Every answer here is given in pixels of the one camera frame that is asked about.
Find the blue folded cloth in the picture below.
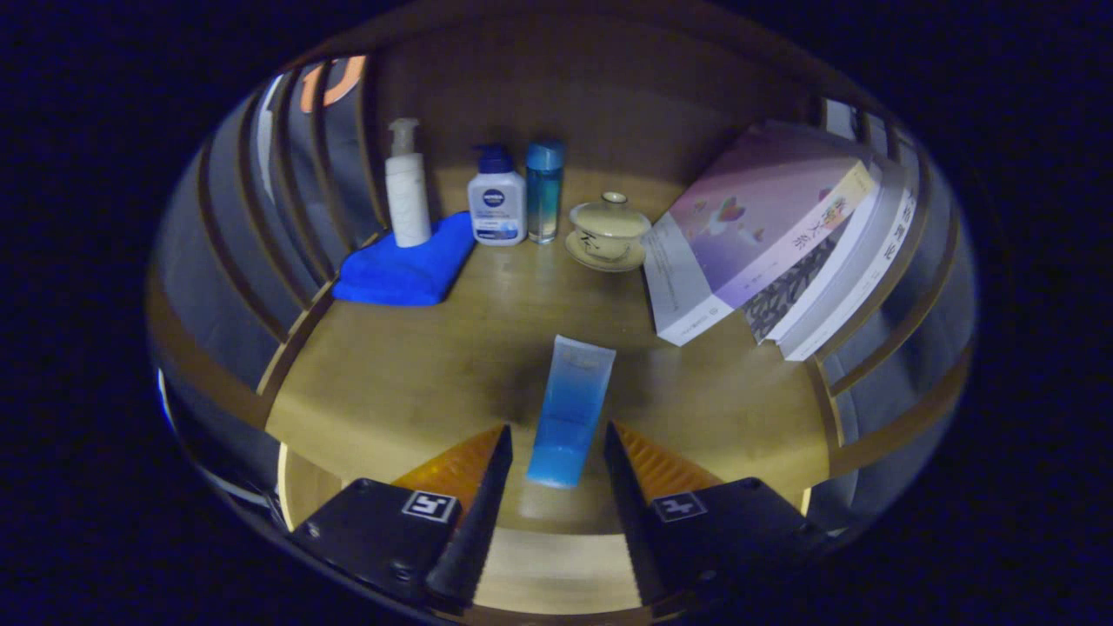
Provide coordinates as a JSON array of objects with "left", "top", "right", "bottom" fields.
[{"left": 331, "top": 211, "right": 477, "bottom": 307}]

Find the white book with patterned cover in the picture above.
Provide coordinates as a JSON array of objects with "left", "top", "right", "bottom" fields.
[{"left": 743, "top": 161, "right": 905, "bottom": 346}]

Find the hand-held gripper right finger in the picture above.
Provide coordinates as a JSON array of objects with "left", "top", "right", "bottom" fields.
[{"left": 604, "top": 420, "right": 827, "bottom": 609}]

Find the beige lidded tea cup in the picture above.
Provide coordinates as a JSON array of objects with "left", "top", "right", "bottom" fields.
[{"left": 565, "top": 191, "right": 652, "bottom": 273}]

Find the blue squeeze tube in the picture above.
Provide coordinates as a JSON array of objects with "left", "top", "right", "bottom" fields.
[{"left": 524, "top": 335, "right": 617, "bottom": 489}]

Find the teal clear bottle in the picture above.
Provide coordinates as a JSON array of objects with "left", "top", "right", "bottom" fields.
[{"left": 524, "top": 140, "right": 566, "bottom": 245}]

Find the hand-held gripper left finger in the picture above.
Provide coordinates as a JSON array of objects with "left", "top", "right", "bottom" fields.
[{"left": 291, "top": 423, "right": 514, "bottom": 609}]

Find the wooden countertop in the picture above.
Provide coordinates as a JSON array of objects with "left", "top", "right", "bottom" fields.
[{"left": 265, "top": 165, "right": 831, "bottom": 533}]

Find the wooden cabinet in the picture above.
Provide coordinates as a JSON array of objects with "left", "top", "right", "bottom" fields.
[{"left": 143, "top": 0, "right": 979, "bottom": 540}]

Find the purple cover book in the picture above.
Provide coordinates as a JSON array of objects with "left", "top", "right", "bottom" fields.
[{"left": 642, "top": 122, "right": 879, "bottom": 347}]

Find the white bottle with blue cap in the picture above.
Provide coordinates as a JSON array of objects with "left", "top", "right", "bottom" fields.
[{"left": 467, "top": 143, "right": 529, "bottom": 247}]

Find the white pump bottle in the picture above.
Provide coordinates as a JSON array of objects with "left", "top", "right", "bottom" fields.
[{"left": 384, "top": 118, "right": 433, "bottom": 250}]

